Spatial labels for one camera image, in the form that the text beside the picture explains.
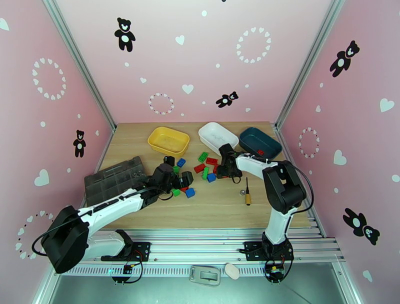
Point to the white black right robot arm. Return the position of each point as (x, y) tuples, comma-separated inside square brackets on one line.
[(281, 187)]

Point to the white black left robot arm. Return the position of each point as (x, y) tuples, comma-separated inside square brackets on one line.
[(106, 209)]

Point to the yellow plastic container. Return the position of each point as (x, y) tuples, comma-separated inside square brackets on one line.
[(165, 137)]

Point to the white plastic container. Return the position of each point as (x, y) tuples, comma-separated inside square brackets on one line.
[(215, 134)]

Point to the dark teal plastic container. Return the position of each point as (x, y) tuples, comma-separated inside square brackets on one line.
[(259, 140)]

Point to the grey plastic organizer tray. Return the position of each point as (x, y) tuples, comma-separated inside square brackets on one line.
[(109, 181)]

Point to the perforated metal strip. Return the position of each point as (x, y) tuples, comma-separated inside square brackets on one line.
[(162, 270)]

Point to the grey metal buckle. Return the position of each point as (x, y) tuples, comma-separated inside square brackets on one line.
[(195, 275)]

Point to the beige oval pad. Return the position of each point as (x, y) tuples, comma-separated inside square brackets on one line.
[(232, 271)]

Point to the base power wiring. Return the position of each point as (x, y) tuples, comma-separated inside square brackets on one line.
[(126, 268), (275, 270)]

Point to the black bear wall sticker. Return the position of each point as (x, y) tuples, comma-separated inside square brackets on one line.
[(225, 100), (359, 223), (79, 145)]

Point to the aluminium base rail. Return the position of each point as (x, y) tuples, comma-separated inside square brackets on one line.
[(193, 247)]

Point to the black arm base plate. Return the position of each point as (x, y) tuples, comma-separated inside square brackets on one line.
[(142, 250), (251, 250)]

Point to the aluminium frame post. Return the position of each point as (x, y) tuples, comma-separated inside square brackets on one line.
[(79, 59), (307, 62)]

